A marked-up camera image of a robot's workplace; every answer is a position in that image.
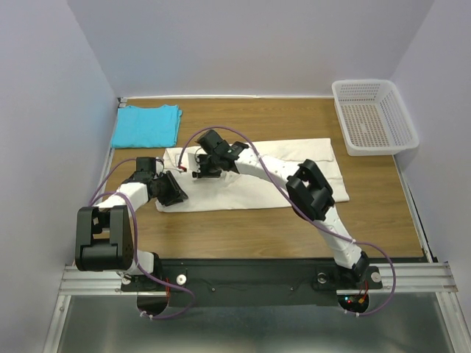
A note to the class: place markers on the folded blue t shirt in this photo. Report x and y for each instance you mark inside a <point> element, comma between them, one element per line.
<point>146,128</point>

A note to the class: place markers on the white plastic basket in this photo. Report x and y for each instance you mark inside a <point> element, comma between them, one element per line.
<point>373,118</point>

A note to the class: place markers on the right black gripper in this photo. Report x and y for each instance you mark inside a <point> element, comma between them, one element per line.
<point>201,173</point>

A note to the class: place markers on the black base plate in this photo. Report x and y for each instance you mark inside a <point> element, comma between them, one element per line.
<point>255,282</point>

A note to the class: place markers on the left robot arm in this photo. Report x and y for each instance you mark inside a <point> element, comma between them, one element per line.
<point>105,235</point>

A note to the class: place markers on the aluminium frame rail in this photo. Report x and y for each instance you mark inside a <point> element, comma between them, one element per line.
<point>410,278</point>

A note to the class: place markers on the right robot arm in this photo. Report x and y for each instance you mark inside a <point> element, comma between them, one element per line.
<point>303,185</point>

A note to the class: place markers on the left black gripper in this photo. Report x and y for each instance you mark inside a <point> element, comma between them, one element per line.
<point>175,193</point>

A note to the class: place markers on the white t shirt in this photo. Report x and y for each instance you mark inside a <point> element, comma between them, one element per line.
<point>239,192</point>

